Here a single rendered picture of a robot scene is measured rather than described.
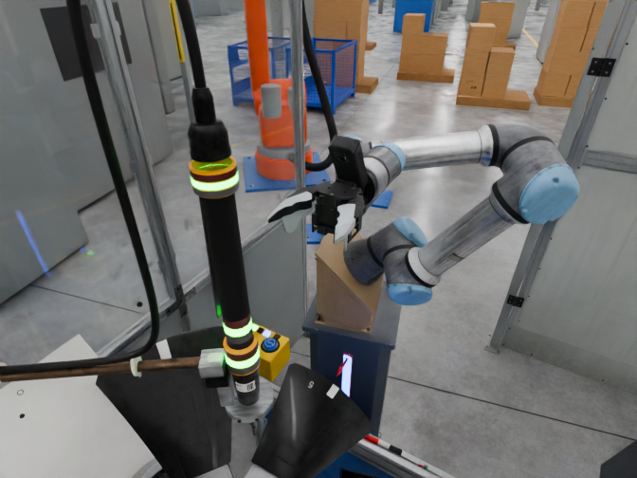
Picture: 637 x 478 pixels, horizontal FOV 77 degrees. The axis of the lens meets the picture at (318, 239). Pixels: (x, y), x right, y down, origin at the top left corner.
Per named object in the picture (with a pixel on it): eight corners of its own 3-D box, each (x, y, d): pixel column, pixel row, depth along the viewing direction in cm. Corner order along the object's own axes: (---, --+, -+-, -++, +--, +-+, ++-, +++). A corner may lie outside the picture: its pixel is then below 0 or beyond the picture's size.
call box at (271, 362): (229, 363, 122) (225, 340, 116) (249, 341, 129) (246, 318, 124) (272, 386, 116) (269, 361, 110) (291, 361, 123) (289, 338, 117)
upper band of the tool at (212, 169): (191, 202, 37) (184, 173, 35) (197, 181, 40) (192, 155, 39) (237, 199, 37) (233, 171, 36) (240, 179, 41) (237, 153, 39)
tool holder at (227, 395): (208, 427, 54) (195, 381, 49) (213, 382, 60) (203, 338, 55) (274, 421, 55) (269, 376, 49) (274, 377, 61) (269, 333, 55)
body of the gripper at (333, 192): (348, 246, 66) (376, 213, 74) (350, 199, 61) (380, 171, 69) (308, 233, 69) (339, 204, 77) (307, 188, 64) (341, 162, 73)
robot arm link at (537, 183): (404, 272, 124) (567, 149, 88) (412, 315, 114) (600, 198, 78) (373, 261, 118) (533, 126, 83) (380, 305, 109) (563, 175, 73)
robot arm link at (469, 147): (543, 103, 91) (330, 127, 94) (563, 133, 84) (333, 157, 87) (528, 144, 100) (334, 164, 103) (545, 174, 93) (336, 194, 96)
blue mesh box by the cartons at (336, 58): (285, 109, 685) (282, 46, 631) (312, 92, 783) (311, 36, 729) (333, 115, 659) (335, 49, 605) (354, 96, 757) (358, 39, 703)
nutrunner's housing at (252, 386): (237, 424, 57) (172, 93, 32) (239, 399, 60) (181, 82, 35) (263, 421, 57) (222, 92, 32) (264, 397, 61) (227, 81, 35)
